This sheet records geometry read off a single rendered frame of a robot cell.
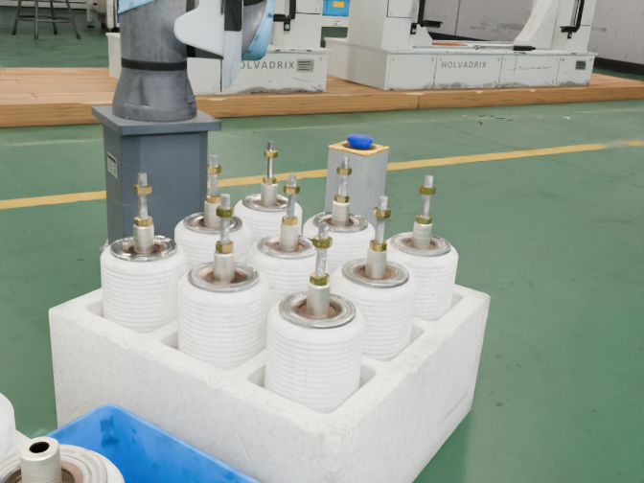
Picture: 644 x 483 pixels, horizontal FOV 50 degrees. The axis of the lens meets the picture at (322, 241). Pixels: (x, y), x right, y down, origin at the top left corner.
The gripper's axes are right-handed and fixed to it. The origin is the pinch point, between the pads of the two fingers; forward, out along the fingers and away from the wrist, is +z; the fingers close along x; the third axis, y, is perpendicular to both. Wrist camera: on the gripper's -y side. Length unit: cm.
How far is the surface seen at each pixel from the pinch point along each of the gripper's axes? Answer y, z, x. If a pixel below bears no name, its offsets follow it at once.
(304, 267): -8.2, 22.2, -4.8
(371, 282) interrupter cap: -15.0, 21.2, 0.9
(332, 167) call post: -14.6, 18.3, -35.4
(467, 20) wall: -228, 21, -666
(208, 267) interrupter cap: 2.4, 21.2, -1.7
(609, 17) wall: -303, 5, -513
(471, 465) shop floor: -30, 47, -1
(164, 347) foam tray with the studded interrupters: 6.7, 28.6, 2.5
